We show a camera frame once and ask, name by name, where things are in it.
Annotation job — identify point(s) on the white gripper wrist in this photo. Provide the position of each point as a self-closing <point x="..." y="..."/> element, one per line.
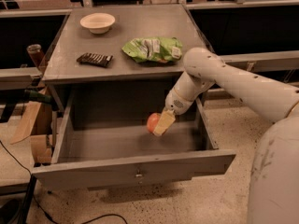
<point x="175" y="104"/>

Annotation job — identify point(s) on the orange red apple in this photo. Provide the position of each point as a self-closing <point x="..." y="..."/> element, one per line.
<point x="153" y="121"/>

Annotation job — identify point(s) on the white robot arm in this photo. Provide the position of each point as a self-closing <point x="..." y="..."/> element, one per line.
<point x="274" y="178"/>

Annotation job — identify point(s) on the open grey top drawer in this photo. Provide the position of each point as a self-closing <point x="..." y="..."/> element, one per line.
<point x="104" y="142"/>

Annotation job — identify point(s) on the grey cabinet with top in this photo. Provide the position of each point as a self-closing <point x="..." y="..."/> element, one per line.
<point x="102" y="76"/>

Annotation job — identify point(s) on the green chip bag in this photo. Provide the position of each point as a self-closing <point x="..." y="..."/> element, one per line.
<point x="153" y="49"/>

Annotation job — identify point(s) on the dark striped snack bar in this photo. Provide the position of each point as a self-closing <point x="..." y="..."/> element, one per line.
<point x="94" y="59"/>

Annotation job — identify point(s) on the white paper bowl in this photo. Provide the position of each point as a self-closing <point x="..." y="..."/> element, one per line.
<point x="97" y="23"/>

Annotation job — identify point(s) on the cardboard box pieces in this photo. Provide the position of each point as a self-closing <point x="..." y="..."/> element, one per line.
<point x="39" y="125"/>

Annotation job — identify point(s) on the green bottle on side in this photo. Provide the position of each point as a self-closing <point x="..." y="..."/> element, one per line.
<point x="37" y="97"/>

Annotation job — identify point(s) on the brown bottle with cap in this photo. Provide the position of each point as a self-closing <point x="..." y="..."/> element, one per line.
<point x="36" y="54"/>

